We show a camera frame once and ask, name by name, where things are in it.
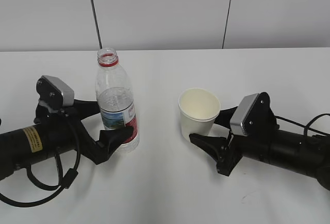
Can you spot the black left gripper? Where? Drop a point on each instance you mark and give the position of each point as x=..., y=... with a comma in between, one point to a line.
x=98, y=151

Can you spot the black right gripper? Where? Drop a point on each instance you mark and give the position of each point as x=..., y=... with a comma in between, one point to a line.
x=224, y=151

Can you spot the white paper cup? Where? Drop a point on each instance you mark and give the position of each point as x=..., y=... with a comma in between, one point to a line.
x=198, y=111

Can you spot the clear plastic water bottle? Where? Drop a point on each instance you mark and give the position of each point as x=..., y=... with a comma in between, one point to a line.
x=115, y=98

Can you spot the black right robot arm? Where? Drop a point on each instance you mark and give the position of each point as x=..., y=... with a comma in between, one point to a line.
x=254, y=133

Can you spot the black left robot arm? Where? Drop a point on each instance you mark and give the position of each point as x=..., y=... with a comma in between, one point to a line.
x=57, y=129

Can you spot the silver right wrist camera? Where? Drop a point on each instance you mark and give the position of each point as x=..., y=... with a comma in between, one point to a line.
x=241, y=113

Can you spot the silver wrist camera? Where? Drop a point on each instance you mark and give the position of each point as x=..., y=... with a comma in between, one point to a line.
x=241, y=113
x=65, y=90

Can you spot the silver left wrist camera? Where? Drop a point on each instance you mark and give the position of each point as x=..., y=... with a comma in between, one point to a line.
x=65, y=90

